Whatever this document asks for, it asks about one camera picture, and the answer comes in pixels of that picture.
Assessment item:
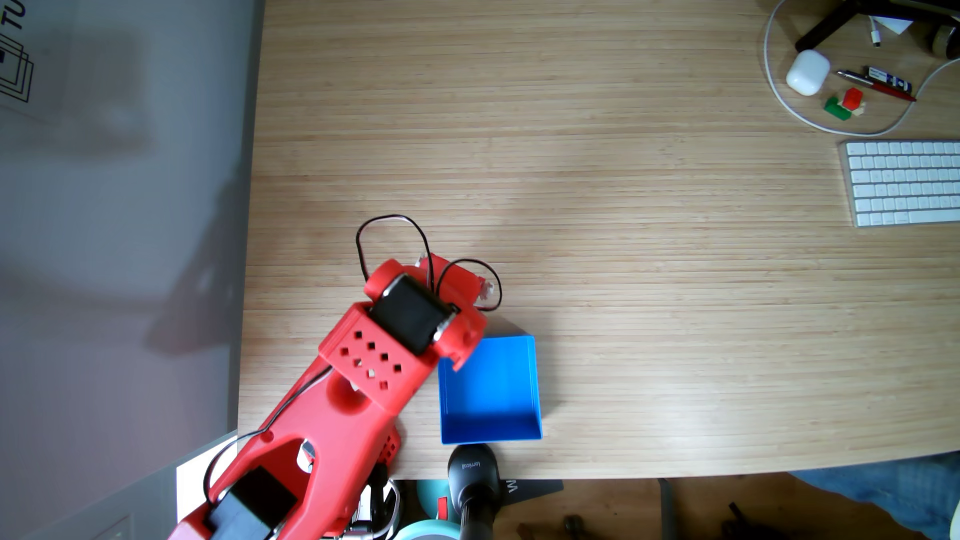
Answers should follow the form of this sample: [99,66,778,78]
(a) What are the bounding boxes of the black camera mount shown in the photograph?
[447,443,502,540]

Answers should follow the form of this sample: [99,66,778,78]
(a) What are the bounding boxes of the white cable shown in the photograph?
[763,0,960,138]

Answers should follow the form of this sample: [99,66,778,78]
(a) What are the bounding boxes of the person's leg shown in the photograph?
[793,450,960,540]

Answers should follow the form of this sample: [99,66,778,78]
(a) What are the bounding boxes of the white keyboard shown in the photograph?
[840,139,960,228]

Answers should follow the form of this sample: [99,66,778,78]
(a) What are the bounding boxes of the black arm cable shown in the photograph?
[202,215,503,505]

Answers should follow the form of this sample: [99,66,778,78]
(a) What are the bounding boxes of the black usb stick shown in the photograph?
[862,66,914,94]

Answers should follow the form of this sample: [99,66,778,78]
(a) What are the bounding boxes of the red and black pen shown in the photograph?
[835,69,918,102]

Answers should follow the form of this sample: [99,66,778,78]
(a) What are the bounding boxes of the printed cardboard box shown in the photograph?
[0,0,46,121]

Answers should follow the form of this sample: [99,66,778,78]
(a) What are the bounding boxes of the white earbud case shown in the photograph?
[786,48,832,97]

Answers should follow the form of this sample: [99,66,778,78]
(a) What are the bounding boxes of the black stand leg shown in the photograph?
[795,0,960,52]

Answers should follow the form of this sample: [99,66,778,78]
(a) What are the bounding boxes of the grey bar under table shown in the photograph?
[658,478,678,540]

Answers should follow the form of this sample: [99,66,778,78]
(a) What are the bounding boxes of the white sheet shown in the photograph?
[176,431,241,526]

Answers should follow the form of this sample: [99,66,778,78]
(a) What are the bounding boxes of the teal round object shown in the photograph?
[393,480,462,540]

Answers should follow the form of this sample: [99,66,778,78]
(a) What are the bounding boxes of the black card with letter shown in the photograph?
[501,478,565,505]

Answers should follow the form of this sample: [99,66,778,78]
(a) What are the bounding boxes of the blue plastic bin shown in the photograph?
[438,334,543,446]

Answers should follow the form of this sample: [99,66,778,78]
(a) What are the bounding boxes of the black table clamp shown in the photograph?
[352,463,402,540]

